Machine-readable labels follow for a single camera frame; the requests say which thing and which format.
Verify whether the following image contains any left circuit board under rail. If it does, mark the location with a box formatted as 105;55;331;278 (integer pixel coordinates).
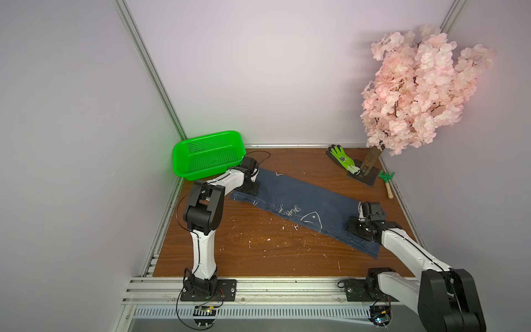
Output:
192;305;218;331

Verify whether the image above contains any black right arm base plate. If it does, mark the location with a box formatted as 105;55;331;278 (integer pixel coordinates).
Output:
337;279;398;302

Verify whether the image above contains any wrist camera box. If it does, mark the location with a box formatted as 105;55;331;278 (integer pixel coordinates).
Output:
358;201;386;222
238;156;259;177

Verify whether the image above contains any blue printed pillowcase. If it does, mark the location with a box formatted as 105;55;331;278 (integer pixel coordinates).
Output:
230;169;380;258

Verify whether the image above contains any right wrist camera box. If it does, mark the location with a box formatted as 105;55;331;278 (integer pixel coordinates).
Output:
358;201;386;222

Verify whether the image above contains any circuit board under rail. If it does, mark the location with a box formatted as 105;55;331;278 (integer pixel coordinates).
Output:
369;306;392;328
192;305;218;331

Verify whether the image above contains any green and black work glove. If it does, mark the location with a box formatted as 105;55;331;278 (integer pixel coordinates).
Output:
328;145;361;175

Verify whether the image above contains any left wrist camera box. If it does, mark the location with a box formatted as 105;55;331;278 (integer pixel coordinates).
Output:
238;156;259;177

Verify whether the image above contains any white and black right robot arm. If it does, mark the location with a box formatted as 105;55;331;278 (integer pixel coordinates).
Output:
347;218;487;331

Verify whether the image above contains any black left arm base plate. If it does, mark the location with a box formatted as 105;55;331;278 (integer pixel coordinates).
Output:
179;278;237;302

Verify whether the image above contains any green plastic basket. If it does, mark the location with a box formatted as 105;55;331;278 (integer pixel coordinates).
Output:
172;131;246;181

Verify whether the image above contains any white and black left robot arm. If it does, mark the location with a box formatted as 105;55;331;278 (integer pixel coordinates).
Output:
183;166;259;297

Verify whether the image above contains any pink artificial blossom tree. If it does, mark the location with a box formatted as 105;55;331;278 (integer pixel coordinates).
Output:
360;25;495;156

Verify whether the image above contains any right circuit board under rail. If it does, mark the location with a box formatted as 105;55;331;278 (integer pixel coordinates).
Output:
369;306;392;328

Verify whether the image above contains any aluminium front rail frame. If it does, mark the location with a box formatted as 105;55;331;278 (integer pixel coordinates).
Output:
111;277;406;331

